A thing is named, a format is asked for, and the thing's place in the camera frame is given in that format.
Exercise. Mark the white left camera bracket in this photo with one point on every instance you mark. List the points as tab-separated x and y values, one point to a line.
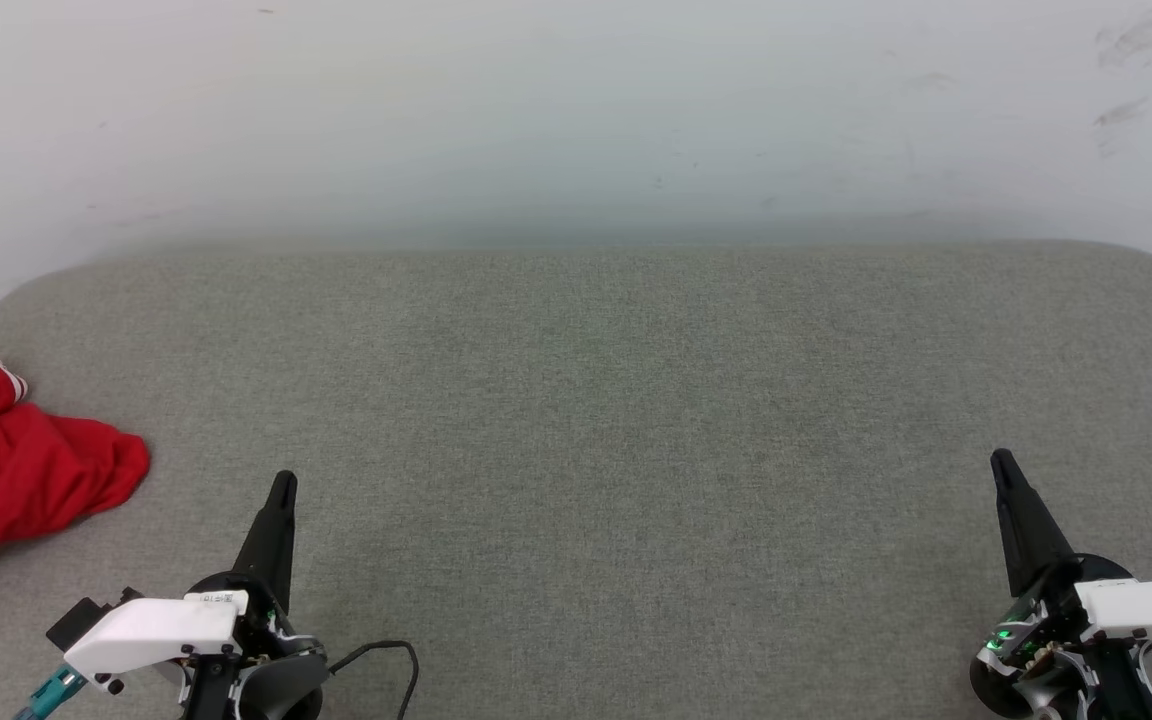
151	630

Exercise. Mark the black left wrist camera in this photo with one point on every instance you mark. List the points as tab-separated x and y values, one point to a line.
76	620

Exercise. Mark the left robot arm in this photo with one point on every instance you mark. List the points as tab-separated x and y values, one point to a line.
286	690

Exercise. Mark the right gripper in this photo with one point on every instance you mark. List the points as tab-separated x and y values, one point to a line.
1046	610

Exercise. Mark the red basketball jersey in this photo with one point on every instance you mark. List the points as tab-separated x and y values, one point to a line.
26	470

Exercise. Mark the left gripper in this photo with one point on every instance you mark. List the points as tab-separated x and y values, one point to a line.
271	635

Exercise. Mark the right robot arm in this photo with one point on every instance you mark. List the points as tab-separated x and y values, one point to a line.
1036	695

